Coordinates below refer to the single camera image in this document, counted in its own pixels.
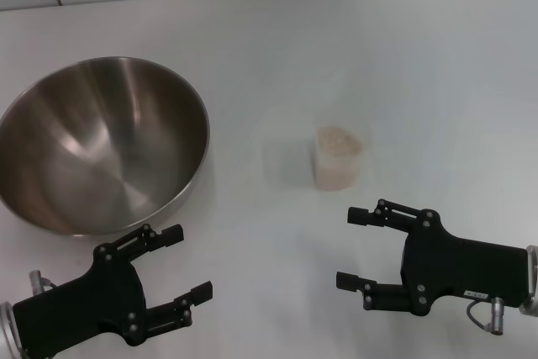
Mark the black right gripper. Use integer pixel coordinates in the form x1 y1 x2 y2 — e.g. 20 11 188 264
335 198 530 317

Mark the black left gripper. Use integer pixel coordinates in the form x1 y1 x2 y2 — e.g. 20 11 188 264
12 224 214 354

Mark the clear plastic cup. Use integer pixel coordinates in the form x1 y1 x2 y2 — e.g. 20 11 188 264
309 123 367 192

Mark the white uncooked rice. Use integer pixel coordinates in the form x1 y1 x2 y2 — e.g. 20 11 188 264
315 125 363 190

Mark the stainless steel mixing bowl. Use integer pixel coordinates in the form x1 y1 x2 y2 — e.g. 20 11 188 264
0 55 211 237

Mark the left gripper cable with plug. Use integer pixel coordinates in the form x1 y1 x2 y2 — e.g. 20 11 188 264
27 269 58 293

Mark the gripper cable with plug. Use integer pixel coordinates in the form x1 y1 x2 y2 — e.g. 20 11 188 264
464 296 505 337
27 269 58 293

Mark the right gripper cable with plug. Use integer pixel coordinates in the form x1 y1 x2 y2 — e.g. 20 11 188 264
464 296 505 337

